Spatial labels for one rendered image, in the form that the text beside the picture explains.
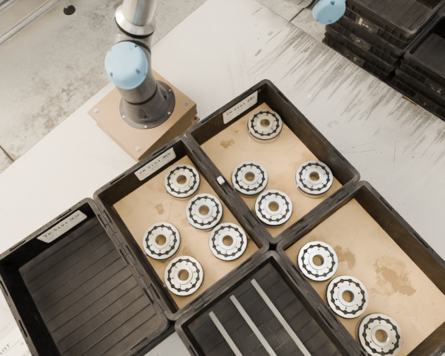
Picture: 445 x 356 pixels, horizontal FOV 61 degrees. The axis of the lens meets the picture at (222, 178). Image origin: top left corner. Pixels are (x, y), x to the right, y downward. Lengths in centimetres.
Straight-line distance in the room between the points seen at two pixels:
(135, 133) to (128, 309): 54
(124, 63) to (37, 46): 173
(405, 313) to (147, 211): 73
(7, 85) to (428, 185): 235
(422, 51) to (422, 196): 92
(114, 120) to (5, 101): 143
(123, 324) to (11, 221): 56
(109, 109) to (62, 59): 137
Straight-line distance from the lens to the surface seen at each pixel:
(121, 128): 128
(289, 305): 103
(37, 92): 259
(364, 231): 110
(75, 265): 114
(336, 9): 98
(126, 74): 110
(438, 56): 208
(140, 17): 114
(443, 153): 142
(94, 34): 271
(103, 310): 109
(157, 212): 109
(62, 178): 139
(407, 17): 202
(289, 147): 114
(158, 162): 108
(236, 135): 116
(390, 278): 109
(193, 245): 105
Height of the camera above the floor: 185
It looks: 68 degrees down
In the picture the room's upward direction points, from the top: 10 degrees counter-clockwise
